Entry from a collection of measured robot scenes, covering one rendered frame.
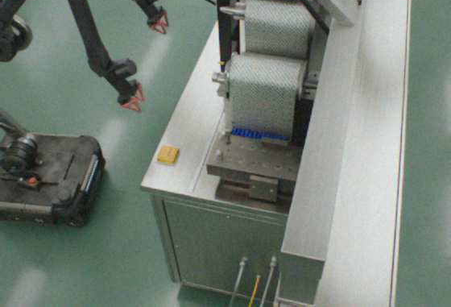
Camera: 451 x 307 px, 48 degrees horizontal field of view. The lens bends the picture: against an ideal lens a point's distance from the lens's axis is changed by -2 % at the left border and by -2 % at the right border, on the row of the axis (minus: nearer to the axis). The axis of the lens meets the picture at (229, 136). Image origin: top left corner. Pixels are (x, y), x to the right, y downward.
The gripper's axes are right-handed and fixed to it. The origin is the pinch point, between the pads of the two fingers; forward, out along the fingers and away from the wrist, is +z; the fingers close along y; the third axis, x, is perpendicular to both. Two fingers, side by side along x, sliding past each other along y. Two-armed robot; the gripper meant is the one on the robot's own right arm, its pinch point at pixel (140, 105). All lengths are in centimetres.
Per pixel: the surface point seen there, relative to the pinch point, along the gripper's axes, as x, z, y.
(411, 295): -59, 154, -20
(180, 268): 27, 74, -29
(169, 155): -5.3, 17.1, -14.8
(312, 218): -85, -22, -86
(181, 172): -9.0, 22.0, -20.4
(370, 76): -90, 6, -21
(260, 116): -45.0, 17.9, -8.6
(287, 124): -53, 24, -10
